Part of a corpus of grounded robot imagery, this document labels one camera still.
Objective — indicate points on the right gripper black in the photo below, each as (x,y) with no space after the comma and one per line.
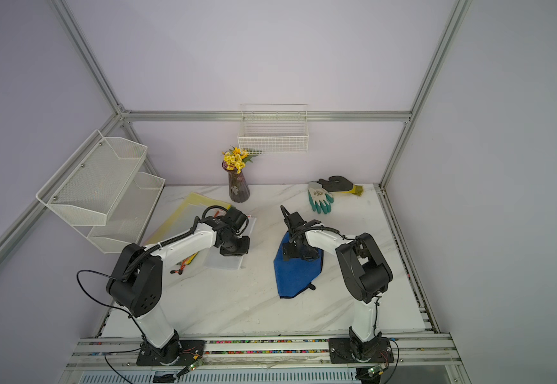
(289,251)

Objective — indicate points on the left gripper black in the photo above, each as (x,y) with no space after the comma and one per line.
(243,248)

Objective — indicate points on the blue microfiber cleaning cloth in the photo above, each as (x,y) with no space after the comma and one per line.
(294,276)

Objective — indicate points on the red zipper mesh document bag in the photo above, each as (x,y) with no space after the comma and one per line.
(180,267)

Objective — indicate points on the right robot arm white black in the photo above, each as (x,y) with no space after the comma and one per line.
(365,271)

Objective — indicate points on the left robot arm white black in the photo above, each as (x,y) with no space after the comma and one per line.
(136,282)

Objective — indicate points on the yellow mesh document bag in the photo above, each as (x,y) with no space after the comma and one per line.
(183,217)

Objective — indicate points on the green white work glove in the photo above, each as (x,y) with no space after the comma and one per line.
(320,199)

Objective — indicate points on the dark purple glass vase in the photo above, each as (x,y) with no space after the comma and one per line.
(238,187)

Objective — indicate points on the black yellow work glove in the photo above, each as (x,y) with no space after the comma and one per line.
(340,184)

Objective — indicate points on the yellow artificial flowers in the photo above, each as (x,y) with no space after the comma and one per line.
(236,159)

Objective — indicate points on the white two-tier mesh shelf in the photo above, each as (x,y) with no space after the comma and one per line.
(104,193)

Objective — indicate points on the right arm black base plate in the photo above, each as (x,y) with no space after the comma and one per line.
(352,350)

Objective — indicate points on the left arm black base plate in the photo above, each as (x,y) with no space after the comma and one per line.
(179,353)

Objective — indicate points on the white wire wall basket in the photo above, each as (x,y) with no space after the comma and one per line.
(274,129)

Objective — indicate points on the aluminium frame rail base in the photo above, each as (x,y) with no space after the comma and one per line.
(411,358)

